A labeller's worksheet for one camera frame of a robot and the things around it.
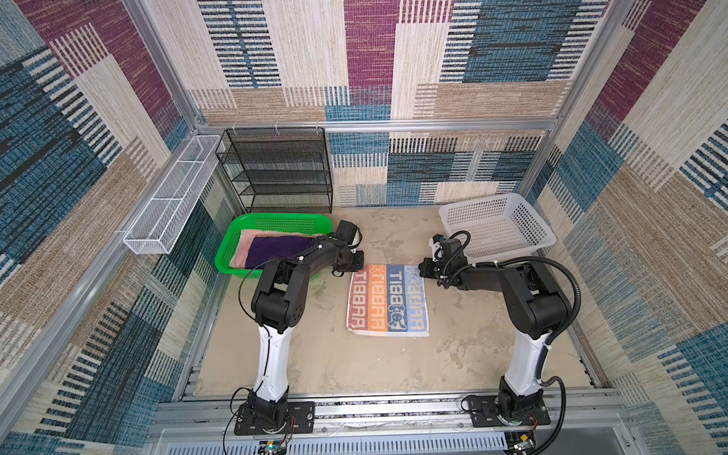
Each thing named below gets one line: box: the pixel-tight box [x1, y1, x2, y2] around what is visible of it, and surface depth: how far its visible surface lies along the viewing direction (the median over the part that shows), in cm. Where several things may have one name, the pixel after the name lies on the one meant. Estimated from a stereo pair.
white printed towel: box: [345, 264, 430, 337], surface depth 95 cm
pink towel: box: [229, 229, 324, 269], surface depth 107 cm
